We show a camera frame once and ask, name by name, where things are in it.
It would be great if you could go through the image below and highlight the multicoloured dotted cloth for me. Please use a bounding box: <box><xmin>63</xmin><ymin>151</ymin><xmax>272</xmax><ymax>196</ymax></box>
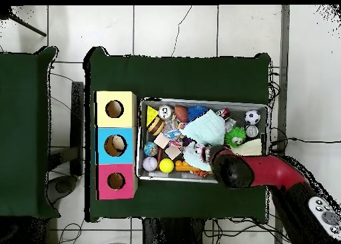
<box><xmin>182</xmin><ymin>143</ymin><xmax>212</xmax><ymax>172</ymax></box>

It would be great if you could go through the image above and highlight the mint green waffle cloth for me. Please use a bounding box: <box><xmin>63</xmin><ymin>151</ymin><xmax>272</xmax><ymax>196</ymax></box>
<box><xmin>180</xmin><ymin>109</ymin><xmax>226</xmax><ymax>146</ymax></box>

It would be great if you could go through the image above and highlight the shallow clear mesh bin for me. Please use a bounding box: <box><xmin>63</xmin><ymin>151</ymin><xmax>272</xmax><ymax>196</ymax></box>
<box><xmin>135</xmin><ymin>97</ymin><xmax>269</xmax><ymax>185</ymax></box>

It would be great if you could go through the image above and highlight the wooden box with three holes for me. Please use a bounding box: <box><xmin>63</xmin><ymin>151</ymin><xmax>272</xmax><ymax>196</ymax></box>
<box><xmin>94</xmin><ymin>91</ymin><xmax>139</xmax><ymax>201</ymax></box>

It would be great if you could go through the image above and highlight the green spiky toy with eyes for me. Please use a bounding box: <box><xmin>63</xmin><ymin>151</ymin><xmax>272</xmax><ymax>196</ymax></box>
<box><xmin>224</xmin><ymin>126</ymin><xmax>246</xmax><ymax>148</ymax></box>

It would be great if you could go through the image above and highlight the blue spiky ball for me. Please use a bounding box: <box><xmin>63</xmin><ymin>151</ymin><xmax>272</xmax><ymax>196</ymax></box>
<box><xmin>187</xmin><ymin>105</ymin><xmax>210</xmax><ymax>121</ymax></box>

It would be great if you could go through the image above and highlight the globe print ball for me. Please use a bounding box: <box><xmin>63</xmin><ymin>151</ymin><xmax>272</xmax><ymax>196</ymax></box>
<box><xmin>143</xmin><ymin>141</ymin><xmax>160</xmax><ymax>157</ymax></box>

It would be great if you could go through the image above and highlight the wooden burger toy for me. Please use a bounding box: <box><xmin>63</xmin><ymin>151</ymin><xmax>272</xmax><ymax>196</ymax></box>
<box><xmin>147</xmin><ymin>116</ymin><xmax>166</xmax><ymax>137</ymax></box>

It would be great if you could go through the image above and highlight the silver drink can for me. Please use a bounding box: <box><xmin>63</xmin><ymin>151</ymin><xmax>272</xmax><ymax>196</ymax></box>
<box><xmin>158</xmin><ymin>105</ymin><xmax>174</xmax><ymax>121</ymax></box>

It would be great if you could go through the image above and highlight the small soccer ball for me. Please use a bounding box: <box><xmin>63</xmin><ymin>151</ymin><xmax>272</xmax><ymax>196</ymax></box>
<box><xmin>244</xmin><ymin>109</ymin><xmax>261</xmax><ymax>125</ymax></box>

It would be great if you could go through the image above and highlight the yellow cheese wedge toy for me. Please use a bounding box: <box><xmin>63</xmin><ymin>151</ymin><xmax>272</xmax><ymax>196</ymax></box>
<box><xmin>146</xmin><ymin>105</ymin><xmax>159</xmax><ymax>127</ymax></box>

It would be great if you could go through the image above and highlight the dark green tablecloth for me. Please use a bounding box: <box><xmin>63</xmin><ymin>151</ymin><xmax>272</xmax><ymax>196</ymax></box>
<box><xmin>83</xmin><ymin>46</ymin><xmax>272</xmax><ymax>223</ymax></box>

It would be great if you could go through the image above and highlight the black stand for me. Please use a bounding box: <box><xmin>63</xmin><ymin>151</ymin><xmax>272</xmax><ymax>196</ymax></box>
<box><xmin>47</xmin><ymin>81</ymin><xmax>85</xmax><ymax>205</ymax></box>

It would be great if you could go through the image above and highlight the neighbouring green covered table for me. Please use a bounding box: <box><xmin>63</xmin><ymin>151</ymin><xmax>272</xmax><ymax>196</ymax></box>
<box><xmin>0</xmin><ymin>46</ymin><xmax>61</xmax><ymax>220</ymax></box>

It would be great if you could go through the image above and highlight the thin black rod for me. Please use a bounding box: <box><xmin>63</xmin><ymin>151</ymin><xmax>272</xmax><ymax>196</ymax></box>
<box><xmin>7</xmin><ymin>13</ymin><xmax>48</xmax><ymax>38</ymax></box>

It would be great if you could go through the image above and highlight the black cable on floor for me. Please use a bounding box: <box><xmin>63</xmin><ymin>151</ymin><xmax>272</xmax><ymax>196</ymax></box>
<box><xmin>268</xmin><ymin>137</ymin><xmax>341</xmax><ymax>153</ymax></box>

